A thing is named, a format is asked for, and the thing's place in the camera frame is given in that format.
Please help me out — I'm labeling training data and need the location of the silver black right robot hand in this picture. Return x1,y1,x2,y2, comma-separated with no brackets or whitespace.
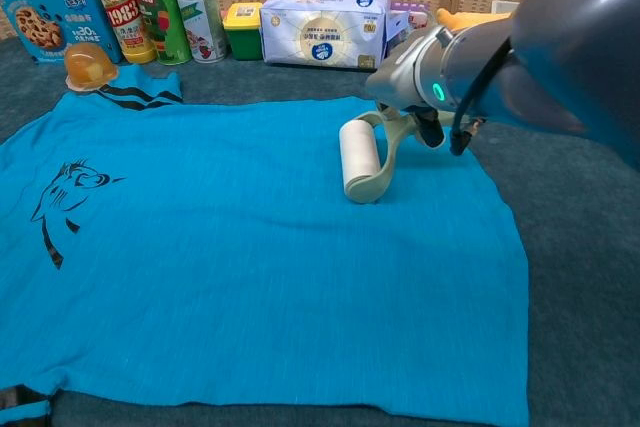
374,101,446,149

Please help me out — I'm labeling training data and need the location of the white lint roller green handle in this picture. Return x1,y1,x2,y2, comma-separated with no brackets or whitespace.
338,109,426,206

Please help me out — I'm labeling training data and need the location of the yellow plush toy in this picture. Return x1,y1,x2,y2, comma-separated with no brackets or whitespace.
435,7,514,31

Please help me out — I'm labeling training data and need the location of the purple box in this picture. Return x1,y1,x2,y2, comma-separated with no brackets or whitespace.
384,0,431,48

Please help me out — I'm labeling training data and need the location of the white blue tissue pack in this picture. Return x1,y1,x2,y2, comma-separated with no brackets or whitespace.
260,0,392,73

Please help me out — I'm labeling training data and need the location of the green container with yellow lid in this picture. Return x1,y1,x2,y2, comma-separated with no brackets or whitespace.
222,2,265,62

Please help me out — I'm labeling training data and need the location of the blue t-shirt with black print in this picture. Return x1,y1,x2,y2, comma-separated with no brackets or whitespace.
0,70,531,427

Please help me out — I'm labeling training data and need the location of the white and green can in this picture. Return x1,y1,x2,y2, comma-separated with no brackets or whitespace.
174,0,230,64

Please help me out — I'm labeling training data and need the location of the green chips can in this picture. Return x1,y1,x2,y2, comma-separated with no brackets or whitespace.
119,0,194,66

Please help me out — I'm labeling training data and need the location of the yellow bottle with green cap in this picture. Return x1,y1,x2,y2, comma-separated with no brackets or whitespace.
78,0,158,65

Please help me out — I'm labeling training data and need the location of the orange jelly cup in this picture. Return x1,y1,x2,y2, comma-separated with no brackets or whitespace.
63,43,120,91

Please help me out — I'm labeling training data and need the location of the blue cookie box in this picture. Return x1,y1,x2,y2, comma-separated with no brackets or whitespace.
0,0,124,66

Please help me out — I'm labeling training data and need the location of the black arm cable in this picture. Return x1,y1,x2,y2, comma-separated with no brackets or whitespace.
448,36,516,157

